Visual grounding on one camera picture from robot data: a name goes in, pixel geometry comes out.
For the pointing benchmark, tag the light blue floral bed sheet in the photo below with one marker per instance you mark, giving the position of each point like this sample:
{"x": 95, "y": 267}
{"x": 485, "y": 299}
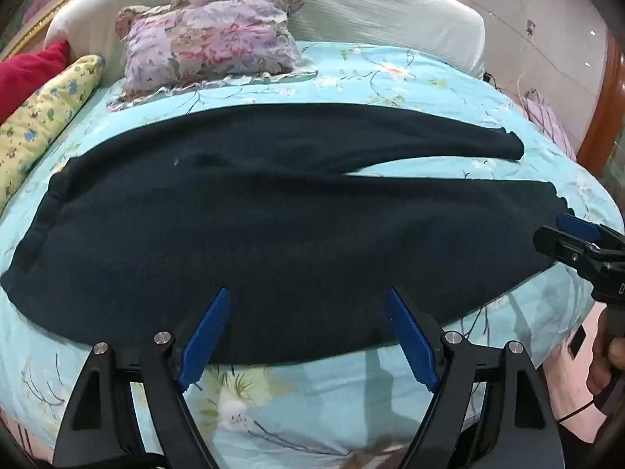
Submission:
{"x": 342, "y": 391}

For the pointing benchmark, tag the black pants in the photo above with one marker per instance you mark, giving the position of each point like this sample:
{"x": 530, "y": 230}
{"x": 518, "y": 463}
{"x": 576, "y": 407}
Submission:
{"x": 293, "y": 234}

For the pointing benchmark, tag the white ribbed headboard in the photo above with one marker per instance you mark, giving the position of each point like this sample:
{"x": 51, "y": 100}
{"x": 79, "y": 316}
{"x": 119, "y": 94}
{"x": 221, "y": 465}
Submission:
{"x": 366, "y": 10}

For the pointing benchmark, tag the yellow printed pillow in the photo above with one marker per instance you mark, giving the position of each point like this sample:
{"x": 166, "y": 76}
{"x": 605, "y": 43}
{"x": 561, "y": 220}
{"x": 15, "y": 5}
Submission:
{"x": 39, "y": 117}

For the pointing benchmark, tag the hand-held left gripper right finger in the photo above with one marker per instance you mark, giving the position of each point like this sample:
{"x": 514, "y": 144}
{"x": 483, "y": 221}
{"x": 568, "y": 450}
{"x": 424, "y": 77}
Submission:
{"x": 407, "y": 332}

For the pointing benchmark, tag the purple floral ruffled pillow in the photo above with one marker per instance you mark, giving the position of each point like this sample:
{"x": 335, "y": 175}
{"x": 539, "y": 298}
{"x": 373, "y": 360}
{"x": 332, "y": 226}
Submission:
{"x": 210, "y": 44}

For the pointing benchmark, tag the person's right forearm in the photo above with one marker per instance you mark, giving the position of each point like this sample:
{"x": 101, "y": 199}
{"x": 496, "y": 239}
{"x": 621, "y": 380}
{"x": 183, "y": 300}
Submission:
{"x": 571, "y": 400}

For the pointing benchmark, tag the gold framed landscape painting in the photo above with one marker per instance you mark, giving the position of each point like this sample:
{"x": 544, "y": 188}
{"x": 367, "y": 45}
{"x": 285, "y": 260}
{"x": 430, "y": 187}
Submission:
{"x": 29, "y": 0}

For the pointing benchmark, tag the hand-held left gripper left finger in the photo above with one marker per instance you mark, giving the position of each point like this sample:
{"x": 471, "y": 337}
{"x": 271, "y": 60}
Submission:
{"x": 207, "y": 332}

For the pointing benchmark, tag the pink cloth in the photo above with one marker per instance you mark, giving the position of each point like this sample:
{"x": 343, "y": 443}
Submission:
{"x": 551, "y": 122}

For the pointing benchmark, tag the red plush pillow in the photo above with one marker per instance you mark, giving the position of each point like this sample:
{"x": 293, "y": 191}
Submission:
{"x": 29, "y": 73}

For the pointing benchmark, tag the brown wooden furniture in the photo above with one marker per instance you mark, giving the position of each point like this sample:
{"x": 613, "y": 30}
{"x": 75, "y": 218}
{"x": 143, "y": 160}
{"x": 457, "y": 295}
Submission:
{"x": 605, "y": 117}

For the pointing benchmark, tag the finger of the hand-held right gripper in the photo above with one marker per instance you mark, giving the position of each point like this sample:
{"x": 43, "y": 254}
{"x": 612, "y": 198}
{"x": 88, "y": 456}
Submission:
{"x": 561, "y": 244}
{"x": 578, "y": 226}

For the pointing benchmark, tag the person's right hand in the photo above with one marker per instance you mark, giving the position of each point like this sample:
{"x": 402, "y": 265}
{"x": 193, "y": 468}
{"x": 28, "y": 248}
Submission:
{"x": 601, "y": 361}

